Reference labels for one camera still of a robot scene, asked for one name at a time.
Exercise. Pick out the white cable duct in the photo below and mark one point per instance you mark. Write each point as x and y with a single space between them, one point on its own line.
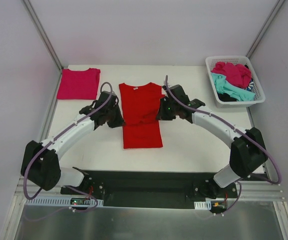
202 205
50 201

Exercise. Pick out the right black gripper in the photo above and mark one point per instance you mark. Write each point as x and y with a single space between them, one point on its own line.
165 111

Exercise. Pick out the aluminium rail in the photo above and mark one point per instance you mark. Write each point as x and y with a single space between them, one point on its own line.
259 191

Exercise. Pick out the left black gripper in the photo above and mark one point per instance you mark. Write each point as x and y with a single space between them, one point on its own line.
114 115

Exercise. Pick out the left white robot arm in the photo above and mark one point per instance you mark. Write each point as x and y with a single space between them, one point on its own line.
41 162

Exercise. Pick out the white plastic basket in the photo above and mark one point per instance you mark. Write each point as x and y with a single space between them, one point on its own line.
236 59

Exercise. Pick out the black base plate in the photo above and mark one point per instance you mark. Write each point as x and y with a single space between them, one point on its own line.
163 190

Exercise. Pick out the right aluminium frame post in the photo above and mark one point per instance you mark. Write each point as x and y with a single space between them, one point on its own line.
272 16

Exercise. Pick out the crumpled magenta t shirt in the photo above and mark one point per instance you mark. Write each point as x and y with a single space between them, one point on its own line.
236 74

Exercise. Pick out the teal t shirt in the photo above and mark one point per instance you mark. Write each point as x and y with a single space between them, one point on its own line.
223 87

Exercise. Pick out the magenta t shirt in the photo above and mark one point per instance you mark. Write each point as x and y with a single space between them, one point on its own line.
79 84
236 74

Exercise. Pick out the red t shirt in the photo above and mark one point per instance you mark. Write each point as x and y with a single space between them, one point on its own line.
140 106

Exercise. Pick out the black garment in basket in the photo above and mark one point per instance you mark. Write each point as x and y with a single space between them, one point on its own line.
226 98

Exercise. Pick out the striped garment in basket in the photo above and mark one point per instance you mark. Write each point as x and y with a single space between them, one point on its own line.
250 86

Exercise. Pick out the aluminium frame post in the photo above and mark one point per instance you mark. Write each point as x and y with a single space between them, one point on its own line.
272 16
42 33

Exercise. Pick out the left aluminium frame post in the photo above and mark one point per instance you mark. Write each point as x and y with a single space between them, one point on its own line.
42 33

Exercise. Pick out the left white cable duct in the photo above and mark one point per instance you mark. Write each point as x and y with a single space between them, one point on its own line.
50 201

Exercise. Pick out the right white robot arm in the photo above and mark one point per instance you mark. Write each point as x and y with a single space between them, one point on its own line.
246 145

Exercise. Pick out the right white cable duct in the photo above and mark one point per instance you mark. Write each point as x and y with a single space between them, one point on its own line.
202 205

